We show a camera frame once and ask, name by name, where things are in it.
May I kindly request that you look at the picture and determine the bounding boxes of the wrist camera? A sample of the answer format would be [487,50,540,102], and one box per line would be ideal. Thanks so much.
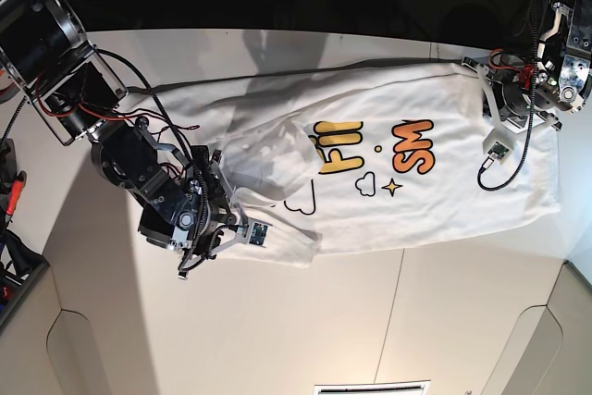
[247,222,269,247]
[482,127,515,169]

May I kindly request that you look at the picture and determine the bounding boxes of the white printed t-shirt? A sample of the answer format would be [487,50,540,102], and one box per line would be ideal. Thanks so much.
[124,57,563,271]

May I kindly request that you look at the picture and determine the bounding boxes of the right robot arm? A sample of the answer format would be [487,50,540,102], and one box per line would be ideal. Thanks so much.
[1,0,269,278]

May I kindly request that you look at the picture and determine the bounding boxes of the orange grey pliers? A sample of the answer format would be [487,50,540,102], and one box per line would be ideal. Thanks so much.
[0,68,16,104]

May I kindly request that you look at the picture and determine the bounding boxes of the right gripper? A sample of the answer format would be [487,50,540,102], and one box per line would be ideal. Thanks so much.
[178,146,271,279]

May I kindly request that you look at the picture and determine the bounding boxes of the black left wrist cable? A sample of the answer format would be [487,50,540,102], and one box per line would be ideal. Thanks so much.
[476,0,551,191]

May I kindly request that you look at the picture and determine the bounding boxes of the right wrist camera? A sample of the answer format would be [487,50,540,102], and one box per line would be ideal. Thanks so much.
[247,222,269,247]

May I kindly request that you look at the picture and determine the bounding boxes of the red handled tool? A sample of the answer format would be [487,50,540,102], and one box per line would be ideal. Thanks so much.
[4,170,27,228]

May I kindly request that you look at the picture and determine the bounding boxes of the white vent grille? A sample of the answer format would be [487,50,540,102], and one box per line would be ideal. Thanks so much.
[314,380,430,395]

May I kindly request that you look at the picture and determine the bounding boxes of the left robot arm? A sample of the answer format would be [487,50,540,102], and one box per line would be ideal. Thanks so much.
[462,0,591,171]

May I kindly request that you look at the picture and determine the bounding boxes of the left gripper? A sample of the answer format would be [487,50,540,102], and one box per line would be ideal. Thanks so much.
[462,49,563,168]

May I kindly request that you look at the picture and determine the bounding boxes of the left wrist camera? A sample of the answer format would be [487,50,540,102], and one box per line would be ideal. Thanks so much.
[482,127,515,169]

